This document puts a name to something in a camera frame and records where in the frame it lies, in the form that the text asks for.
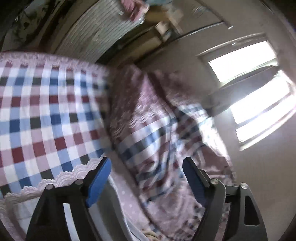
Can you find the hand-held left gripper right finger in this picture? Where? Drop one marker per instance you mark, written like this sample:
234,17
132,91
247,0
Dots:
194,183

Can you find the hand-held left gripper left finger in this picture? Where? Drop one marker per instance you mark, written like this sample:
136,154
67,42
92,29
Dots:
99,183

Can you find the small checked duvet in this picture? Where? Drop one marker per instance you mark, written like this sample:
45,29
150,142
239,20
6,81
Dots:
150,139

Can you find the large checked bed sheet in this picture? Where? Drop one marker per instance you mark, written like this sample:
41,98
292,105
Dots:
46,115

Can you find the window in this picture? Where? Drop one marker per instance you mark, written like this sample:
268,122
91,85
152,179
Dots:
254,92

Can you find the white radiator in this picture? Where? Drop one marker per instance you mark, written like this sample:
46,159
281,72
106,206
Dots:
92,30

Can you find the black lamp pole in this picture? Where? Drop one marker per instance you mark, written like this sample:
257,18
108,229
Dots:
203,27

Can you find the cardboard boxes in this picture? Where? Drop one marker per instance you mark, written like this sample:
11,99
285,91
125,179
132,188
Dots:
159,25

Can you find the pink cloth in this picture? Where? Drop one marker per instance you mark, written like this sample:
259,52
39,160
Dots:
134,7

